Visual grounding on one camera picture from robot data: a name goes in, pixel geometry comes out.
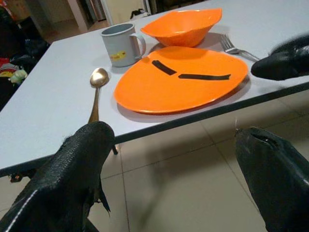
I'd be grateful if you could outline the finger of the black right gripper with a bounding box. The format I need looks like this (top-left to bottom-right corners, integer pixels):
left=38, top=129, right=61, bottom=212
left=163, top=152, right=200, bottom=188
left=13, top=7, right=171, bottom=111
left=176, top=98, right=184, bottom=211
left=251, top=47, right=309, bottom=81
left=269, top=33, right=309, bottom=56

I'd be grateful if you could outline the green plush toy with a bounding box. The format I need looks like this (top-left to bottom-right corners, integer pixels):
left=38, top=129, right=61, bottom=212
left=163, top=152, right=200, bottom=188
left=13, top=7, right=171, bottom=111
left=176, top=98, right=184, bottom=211
left=8, top=69, right=28, bottom=84

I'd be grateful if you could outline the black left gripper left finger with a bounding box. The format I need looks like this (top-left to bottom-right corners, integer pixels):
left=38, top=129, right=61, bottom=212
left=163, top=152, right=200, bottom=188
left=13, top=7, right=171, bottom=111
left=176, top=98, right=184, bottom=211
left=0, top=120, right=115, bottom=232

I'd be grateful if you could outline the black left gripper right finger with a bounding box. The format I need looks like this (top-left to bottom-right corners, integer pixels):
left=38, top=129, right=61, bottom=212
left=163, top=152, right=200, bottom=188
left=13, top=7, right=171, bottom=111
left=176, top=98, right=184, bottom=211
left=234, top=126, right=309, bottom=232

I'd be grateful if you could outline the golden metal spoon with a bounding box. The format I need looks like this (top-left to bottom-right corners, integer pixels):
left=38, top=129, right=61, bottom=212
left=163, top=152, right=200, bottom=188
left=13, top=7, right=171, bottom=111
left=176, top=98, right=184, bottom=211
left=87, top=67, right=110, bottom=124

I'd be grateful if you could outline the grey mug with yellow print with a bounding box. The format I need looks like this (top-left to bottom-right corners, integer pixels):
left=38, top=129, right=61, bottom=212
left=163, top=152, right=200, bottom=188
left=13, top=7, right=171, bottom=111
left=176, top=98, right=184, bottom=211
left=100, top=23, right=147, bottom=68

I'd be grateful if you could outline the silver metal fork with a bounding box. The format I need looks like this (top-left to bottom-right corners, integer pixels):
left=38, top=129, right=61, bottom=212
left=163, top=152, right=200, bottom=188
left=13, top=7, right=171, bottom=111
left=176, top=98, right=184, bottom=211
left=219, top=33, right=261, bottom=61

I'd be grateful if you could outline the black bag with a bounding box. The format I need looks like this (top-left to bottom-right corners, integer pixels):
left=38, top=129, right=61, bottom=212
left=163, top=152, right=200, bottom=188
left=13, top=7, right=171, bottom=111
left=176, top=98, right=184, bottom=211
left=0, top=7, right=50, bottom=73

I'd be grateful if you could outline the orange plastic plate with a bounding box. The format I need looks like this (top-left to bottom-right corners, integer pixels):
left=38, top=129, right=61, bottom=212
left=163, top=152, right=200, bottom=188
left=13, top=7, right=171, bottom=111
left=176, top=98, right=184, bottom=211
left=113, top=45, right=249, bottom=116

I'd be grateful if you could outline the orange plastic bowl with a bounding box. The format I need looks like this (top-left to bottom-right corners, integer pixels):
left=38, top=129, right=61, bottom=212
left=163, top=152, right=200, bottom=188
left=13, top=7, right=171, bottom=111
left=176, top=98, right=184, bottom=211
left=140, top=7, right=223, bottom=48

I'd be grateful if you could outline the short black tape strip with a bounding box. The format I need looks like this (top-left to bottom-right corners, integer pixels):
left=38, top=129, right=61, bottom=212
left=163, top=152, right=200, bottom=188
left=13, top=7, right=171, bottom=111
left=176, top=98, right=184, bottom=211
left=151, top=59, right=178, bottom=77

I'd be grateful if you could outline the long black tape strip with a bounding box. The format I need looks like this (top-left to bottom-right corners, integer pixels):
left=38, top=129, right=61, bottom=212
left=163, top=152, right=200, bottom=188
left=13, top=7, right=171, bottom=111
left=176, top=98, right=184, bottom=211
left=178, top=73, right=232, bottom=81

